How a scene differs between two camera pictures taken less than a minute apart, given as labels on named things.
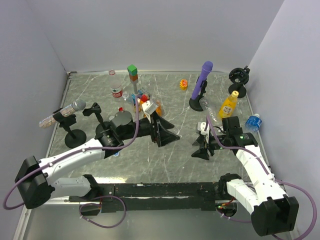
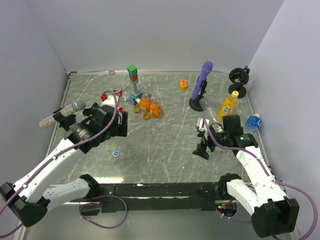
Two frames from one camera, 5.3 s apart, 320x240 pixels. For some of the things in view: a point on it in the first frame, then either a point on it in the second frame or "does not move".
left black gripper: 164,137 -> 124,123
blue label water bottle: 253,122 does not move
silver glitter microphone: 78,105 does not move
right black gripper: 202,153 does not move
